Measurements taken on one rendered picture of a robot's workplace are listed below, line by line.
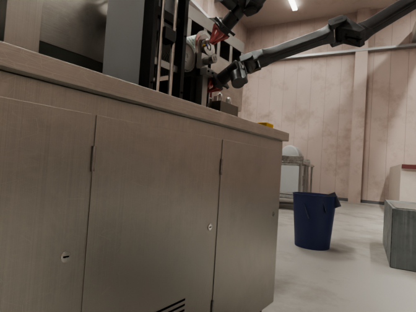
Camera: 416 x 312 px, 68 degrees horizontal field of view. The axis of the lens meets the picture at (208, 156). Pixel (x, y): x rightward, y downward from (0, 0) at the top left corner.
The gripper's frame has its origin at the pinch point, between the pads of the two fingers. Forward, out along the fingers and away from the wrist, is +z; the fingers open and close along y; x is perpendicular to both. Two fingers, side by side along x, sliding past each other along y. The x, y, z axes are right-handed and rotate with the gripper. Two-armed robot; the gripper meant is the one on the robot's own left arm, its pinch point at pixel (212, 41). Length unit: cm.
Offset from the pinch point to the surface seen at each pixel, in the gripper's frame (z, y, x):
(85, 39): 33, -38, 19
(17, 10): 19, -73, -6
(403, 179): 7, 551, -64
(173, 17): -2.4, -32.2, -8.6
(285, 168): 219, 697, 128
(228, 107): 17.0, 17.2, -19.4
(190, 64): 11.2, -8.0, -6.0
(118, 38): 19.8, -34.7, 6.1
